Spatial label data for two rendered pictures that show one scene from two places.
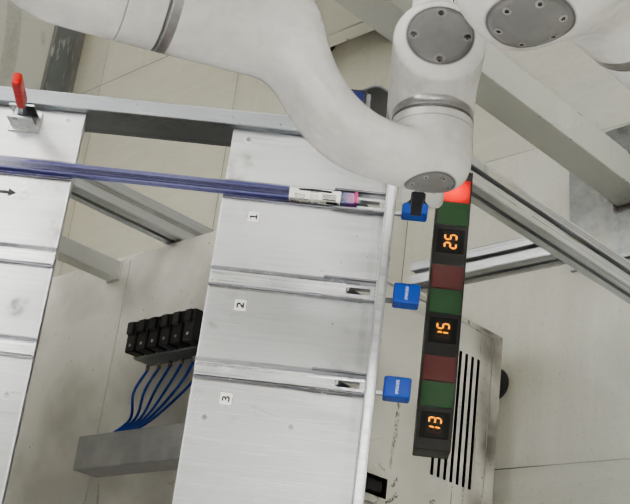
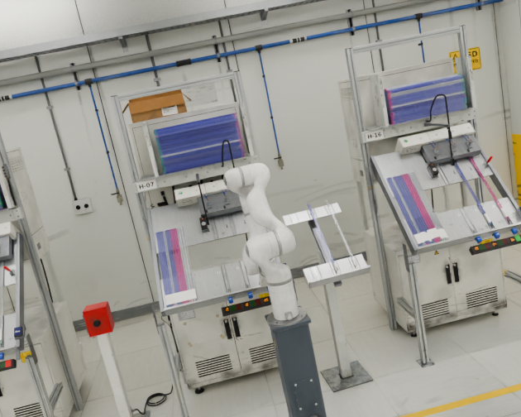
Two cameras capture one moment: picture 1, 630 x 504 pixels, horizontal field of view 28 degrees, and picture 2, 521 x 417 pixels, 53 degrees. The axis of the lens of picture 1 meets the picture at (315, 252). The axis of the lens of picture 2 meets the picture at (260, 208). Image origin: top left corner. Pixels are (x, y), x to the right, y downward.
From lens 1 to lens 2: 1.88 m
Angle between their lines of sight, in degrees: 35
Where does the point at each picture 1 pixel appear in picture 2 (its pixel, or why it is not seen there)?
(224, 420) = (214, 273)
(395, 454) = (247, 336)
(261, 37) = (251, 229)
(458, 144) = (251, 268)
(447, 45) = not seen: hidden behind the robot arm
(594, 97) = (373, 361)
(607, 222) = (335, 373)
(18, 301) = (224, 232)
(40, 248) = (236, 232)
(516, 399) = not seen: hidden behind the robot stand
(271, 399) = (221, 280)
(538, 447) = (272, 381)
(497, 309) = not seen: hidden behind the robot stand
